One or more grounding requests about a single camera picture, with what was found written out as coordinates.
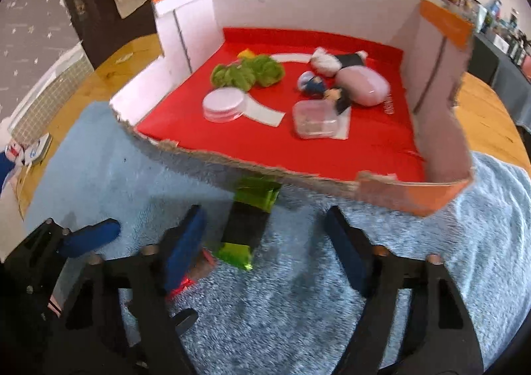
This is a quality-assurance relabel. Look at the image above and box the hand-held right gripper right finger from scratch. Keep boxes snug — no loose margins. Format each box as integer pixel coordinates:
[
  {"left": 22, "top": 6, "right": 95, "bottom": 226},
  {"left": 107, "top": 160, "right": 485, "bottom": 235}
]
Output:
[{"left": 324, "top": 206, "right": 486, "bottom": 375}]

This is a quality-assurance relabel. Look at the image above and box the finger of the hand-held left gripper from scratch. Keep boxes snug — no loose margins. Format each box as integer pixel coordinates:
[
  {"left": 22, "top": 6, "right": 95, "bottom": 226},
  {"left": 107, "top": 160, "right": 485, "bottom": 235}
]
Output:
[
  {"left": 58, "top": 218, "right": 122, "bottom": 260},
  {"left": 170, "top": 308, "right": 200, "bottom": 338}
]

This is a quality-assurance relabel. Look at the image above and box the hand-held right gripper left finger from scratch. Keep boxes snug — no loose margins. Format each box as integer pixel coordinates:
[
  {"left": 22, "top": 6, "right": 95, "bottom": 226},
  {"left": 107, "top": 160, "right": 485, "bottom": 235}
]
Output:
[{"left": 62, "top": 205, "right": 208, "bottom": 375}]

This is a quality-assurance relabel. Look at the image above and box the red thread spool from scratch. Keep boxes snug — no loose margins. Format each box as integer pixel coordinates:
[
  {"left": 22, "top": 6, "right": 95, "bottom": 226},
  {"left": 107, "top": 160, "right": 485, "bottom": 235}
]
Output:
[{"left": 166, "top": 248, "right": 217, "bottom": 302}]

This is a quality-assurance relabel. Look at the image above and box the black package with green foil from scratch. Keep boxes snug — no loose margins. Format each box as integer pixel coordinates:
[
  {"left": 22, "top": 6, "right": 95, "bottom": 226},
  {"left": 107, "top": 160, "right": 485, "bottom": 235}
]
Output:
[{"left": 218, "top": 176, "right": 283, "bottom": 272}]

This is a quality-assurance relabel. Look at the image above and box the orange cardboard box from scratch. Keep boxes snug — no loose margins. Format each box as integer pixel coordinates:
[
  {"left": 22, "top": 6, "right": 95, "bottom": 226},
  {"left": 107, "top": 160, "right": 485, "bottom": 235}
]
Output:
[{"left": 110, "top": 0, "right": 476, "bottom": 218}]

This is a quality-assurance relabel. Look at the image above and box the clear plastic box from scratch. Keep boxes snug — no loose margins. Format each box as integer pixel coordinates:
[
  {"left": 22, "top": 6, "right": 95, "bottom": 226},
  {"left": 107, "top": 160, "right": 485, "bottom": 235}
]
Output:
[{"left": 291, "top": 100, "right": 345, "bottom": 139}]

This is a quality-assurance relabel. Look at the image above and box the white round tin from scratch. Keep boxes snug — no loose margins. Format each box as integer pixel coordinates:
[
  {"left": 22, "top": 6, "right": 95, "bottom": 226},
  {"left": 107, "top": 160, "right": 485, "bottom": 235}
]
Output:
[{"left": 202, "top": 88, "right": 246, "bottom": 123}]

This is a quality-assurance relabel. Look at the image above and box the black-haired figurine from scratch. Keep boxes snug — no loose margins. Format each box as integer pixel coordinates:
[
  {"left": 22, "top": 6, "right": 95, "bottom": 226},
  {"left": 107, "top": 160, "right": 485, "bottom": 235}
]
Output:
[{"left": 324, "top": 87, "right": 353, "bottom": 115}]

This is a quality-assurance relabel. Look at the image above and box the pink oval case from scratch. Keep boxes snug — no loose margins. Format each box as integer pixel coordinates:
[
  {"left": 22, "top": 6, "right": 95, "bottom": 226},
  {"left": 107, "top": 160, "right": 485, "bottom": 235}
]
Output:
[{"left": 335, "top": 67, "right": 391, "bottom": 106}]

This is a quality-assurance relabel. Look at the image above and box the blue-cap figurine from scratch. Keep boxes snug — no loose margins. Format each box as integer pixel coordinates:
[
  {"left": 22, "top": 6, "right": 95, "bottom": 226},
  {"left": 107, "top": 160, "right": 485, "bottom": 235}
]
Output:
[{"left": 296, "top": 71, "right": 328, "bottom": 94}]

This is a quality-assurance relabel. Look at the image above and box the green leafy toy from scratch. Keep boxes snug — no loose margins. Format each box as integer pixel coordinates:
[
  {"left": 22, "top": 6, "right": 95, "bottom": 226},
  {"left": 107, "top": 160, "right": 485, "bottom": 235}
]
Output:
[
  {"left": 210, "top": 62, "right": 254, "bottom": 91},
  {"left": 249, "top": 56, "right": 286, "bottom": 87}
]

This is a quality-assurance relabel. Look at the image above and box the black and white rice ball toy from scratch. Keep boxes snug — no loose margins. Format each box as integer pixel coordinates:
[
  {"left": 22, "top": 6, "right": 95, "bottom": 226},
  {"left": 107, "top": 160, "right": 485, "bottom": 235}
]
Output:
[{"left": 309, "top": 47, "right": 370, "bottom": 77}]

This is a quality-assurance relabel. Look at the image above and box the blue fluffy towel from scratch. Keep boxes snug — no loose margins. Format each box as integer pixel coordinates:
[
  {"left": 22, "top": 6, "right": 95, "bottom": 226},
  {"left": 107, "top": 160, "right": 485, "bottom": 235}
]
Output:
[{"left": 23, "top": 101, "right": 531, "bottom": 371}]

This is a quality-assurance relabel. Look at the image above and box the white hand fan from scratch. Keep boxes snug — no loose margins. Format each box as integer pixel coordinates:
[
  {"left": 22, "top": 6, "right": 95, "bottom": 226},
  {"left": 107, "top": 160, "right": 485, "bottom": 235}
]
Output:
[{"left": 23, "top": 133, "right": 54, "bottom": 166}]

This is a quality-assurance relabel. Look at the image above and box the side table with dark cloth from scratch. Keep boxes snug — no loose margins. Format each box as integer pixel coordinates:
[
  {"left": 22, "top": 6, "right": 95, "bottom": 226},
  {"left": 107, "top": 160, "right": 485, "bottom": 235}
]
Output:
[{"left": 469, "top": 6, "right": 531, "bottom": 131}]

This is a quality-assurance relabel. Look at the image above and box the row of bottles and boxes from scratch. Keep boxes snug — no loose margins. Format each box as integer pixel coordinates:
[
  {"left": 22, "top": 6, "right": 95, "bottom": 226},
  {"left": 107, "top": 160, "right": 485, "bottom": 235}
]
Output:
[{"left": 473, "top": 0, "right": 531, "bottom": 77}]

